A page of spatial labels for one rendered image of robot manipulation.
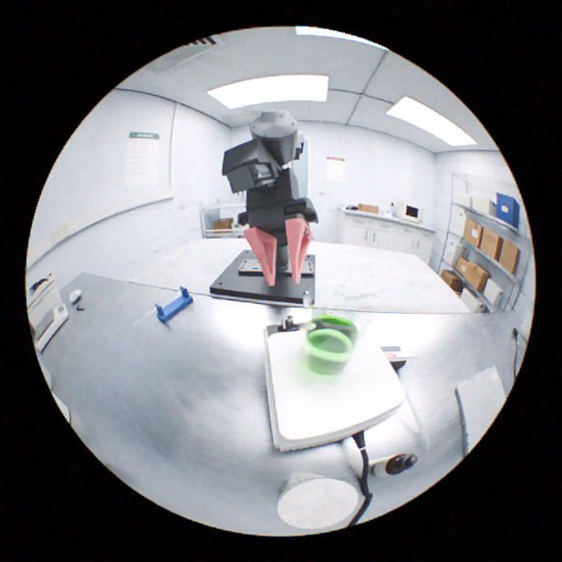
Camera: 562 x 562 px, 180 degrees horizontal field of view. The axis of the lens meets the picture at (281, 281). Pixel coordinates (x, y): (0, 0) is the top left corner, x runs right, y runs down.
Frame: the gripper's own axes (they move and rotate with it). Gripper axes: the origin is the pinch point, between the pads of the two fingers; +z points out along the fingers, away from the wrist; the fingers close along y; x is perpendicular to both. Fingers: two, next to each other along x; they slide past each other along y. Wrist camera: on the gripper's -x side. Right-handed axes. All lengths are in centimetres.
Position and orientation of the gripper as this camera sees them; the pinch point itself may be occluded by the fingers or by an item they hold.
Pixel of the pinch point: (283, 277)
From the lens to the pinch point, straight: 23.7
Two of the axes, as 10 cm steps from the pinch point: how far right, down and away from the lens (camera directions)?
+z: 0.6, 10.0, -0.3
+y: 9.3, -0.7, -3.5
